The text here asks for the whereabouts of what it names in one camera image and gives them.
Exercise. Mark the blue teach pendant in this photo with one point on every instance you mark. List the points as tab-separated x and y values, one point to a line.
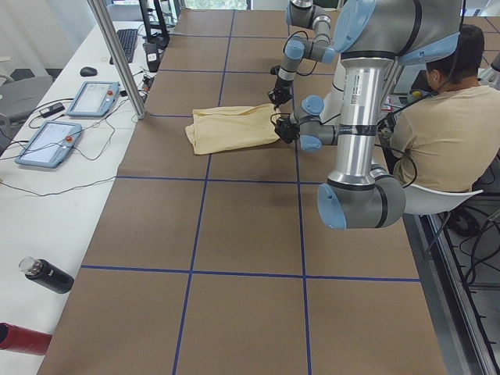
50	145
94	99

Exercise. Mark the far blue teach pendant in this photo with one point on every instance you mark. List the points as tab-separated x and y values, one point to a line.
94	99

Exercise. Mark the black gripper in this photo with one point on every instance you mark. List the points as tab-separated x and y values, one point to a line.
282	84
287	127

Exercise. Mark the red cylindrical bottle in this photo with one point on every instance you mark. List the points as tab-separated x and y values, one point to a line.
23	340

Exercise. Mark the aluminium frame post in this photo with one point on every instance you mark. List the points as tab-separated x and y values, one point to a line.
107	28

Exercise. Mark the near blue teach pendant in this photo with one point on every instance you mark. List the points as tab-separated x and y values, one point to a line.
50	145

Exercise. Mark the white plastic chair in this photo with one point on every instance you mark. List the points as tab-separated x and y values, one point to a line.
425	201

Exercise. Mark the black water bottle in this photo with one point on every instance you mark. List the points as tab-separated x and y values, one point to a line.
47	275

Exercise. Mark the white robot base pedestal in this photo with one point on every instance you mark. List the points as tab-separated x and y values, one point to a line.
333	100

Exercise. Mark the person in beige shirt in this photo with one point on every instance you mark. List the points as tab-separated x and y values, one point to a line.
451	138

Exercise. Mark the black computer mouse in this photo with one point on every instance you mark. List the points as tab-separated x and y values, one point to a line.
88	71

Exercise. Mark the black keyboard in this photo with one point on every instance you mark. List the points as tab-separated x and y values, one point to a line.
128	39

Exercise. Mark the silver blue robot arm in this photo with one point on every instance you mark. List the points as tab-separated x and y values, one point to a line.
312	42
366	38

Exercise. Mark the cream long-sleeve graphic shirt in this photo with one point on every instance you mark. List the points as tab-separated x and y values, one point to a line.
228	128

